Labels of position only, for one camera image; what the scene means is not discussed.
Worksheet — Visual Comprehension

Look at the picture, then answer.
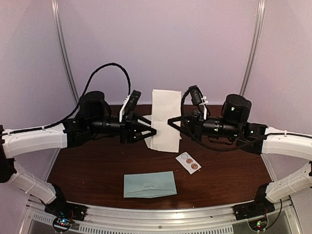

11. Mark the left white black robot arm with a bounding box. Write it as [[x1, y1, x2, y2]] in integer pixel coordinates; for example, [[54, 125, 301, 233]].
[[0, 90, 156, 216]]

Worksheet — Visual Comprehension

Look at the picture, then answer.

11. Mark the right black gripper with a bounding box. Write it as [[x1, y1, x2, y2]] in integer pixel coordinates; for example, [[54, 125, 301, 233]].
[[167, 110, 240, 142]]

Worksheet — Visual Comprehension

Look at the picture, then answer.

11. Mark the left aluminium frame post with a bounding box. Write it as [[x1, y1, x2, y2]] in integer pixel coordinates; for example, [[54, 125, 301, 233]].
[[51, 0, 79, 104]]

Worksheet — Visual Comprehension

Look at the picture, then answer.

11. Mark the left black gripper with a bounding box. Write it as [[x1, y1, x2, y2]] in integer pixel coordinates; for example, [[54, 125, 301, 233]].
[[88, 113, 157, 145]]

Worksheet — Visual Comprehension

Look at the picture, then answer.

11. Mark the left black braided cable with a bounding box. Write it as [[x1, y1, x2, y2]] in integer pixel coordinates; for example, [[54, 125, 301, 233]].
[[2, 62, 132, 135]]

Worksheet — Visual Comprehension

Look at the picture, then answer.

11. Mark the right black braided cable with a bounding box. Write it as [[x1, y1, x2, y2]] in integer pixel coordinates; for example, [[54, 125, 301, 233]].
[[179, 89, 266, 150]]

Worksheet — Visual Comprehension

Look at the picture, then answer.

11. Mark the right round circuit board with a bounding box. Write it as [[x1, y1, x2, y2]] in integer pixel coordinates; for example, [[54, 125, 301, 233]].
[[248, 218, 268, 232]]

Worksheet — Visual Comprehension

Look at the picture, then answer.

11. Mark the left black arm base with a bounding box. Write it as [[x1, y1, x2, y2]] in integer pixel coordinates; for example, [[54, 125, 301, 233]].
[[42, 184, 87, 221]]

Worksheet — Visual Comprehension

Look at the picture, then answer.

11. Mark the beige decorated letter paper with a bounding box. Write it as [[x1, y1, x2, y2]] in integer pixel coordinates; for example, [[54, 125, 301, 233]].
[[151, 89, 181, 153]]

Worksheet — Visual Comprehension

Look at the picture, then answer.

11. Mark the white seal sticker sheet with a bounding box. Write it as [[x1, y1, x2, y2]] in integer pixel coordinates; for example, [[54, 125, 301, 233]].
[[175, 152, 201, 175]]

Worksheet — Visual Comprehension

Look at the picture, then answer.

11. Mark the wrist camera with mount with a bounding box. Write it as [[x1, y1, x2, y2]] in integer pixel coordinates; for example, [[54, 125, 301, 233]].
[[119, 90, 141, 122], [189, 85, 211, 120]]

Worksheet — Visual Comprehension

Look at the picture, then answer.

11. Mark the round circuit board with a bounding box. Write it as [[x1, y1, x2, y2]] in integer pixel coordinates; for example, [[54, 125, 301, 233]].
[[52, 217, 74, 232], [248, 218, 268, 232]]

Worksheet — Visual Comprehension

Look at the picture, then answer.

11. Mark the right aluminium frame post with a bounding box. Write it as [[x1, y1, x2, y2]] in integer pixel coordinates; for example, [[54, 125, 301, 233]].
[[239, 0, 266, 97]]

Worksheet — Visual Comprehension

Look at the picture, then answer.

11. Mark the front aluminium rail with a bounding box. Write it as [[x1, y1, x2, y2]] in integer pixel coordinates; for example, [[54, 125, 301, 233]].
[[18, 199, 301, 234]]

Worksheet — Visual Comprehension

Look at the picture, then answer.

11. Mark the left round circuit board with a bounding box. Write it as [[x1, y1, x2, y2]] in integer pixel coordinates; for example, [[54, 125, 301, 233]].
[[52, 217, 74, 232]]

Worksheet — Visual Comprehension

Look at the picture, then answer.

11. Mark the aluminium frame post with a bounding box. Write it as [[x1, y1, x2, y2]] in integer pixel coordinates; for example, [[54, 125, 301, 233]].
[[239, 0, 266, 97], [51, 0, 79, 104]]

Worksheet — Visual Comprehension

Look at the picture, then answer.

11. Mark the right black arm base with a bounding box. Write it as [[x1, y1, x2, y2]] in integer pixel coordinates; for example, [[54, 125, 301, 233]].
[[233, 183, 275, 220]]

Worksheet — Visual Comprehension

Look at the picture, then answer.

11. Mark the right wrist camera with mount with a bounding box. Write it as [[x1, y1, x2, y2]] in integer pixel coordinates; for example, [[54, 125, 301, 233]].
[[189, 85, 211, 120]]

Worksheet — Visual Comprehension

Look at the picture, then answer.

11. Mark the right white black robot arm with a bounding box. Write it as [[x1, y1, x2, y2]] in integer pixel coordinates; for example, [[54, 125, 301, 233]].
[[168, 94, 312, 215]]

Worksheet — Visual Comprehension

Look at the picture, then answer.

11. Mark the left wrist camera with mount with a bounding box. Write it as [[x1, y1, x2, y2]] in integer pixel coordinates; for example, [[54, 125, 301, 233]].
[[119, 90, 141, 122]]

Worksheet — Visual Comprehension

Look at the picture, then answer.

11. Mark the white creased paper sheet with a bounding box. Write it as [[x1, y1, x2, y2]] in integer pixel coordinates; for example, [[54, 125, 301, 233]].
[[143, 114, 183, 149]]

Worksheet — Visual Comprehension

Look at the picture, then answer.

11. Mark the black braided cable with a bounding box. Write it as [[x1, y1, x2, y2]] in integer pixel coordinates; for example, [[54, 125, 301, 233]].
[[2, 62, 132, 135], [179, 89, 266, 150]]

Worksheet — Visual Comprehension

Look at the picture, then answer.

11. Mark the light blue envelope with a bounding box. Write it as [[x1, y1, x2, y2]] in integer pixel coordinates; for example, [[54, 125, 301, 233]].
[[123, 171, 177, 198]]

